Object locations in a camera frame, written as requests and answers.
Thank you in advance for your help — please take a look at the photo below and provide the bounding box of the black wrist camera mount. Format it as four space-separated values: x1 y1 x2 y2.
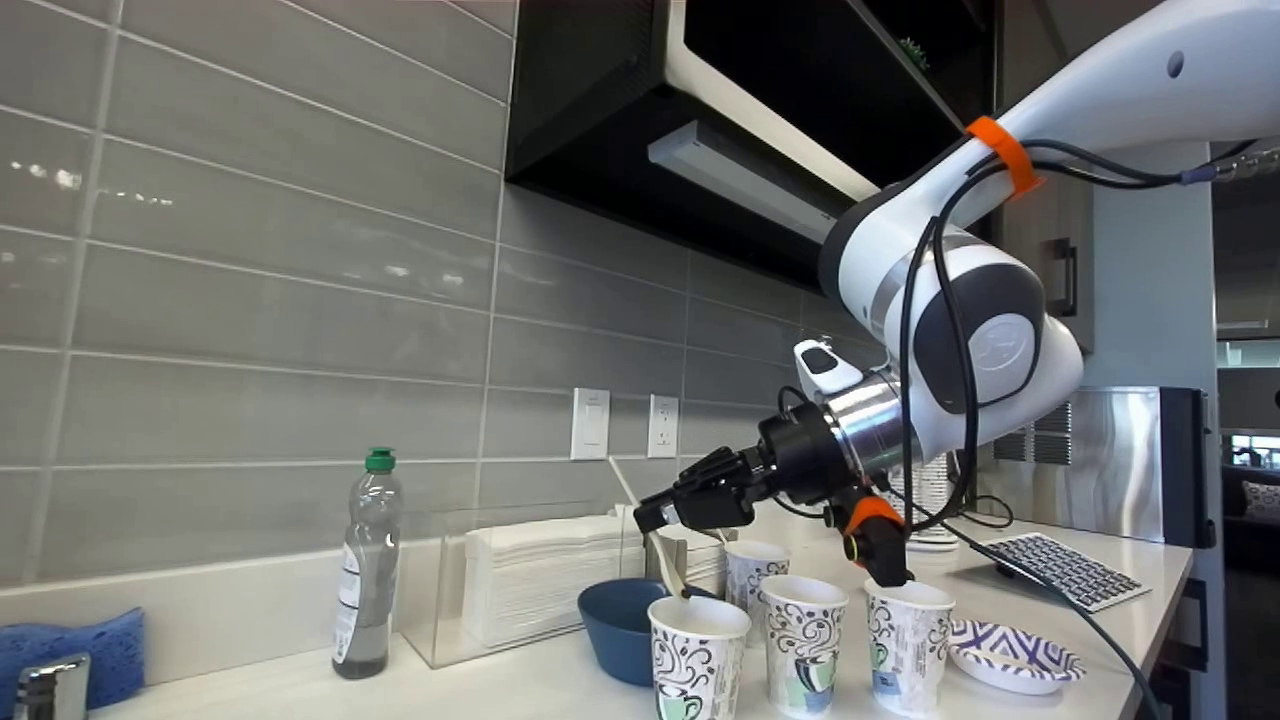
835 489 925 591

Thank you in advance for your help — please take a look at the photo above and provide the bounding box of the under-cabinet light strip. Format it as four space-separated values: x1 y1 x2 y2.
644 115 862 249

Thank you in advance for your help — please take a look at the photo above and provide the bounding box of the white light switch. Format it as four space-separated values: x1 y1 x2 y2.
569 383 615 462

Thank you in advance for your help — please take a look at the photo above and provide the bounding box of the gray gridded flat panel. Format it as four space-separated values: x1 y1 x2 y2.
982 529 1152 615

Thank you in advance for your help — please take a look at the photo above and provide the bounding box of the blue sponge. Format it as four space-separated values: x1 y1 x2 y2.
0 604 153 720

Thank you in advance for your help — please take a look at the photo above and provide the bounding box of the stainless steel appliance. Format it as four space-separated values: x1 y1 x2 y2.
1059 381 1221 553

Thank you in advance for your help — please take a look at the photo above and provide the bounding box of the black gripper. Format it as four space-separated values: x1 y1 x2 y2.
628 401 866 538

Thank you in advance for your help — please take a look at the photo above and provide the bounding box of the clear acrylic napkin holder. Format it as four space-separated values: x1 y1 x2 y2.
397 456 660 672

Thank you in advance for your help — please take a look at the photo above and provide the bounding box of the dark wall cabinet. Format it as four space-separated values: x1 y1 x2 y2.
504 0 1009 293

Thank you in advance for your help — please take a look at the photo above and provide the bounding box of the orange cable clip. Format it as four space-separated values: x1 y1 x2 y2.
964 112 1045 200

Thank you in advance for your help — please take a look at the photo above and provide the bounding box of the purple patterned paper plate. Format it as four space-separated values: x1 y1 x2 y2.
945 615 1087 701

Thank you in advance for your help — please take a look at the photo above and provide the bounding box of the small chrome tap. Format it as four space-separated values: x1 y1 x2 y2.
7 648 98 720

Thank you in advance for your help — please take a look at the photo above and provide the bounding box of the patterned white paper cup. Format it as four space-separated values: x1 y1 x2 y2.
644 591 758 720
754 573 858 720
715 531 795 613
862 574 960 720

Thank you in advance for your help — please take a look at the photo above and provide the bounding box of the white wall outlet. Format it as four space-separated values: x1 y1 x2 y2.
644 393 686 462

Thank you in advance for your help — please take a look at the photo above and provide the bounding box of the black cable bundle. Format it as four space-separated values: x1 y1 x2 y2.
773 126 1280 720

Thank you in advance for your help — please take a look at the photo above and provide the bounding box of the clear soap bottle green cap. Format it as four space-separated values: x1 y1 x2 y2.
330 442 409 683

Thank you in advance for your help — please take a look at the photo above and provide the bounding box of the blue bowl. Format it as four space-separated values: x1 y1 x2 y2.
572 573 672 693

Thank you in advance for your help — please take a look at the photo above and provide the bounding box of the cream plastic spoon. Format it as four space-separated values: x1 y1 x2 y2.
650 524 701 604

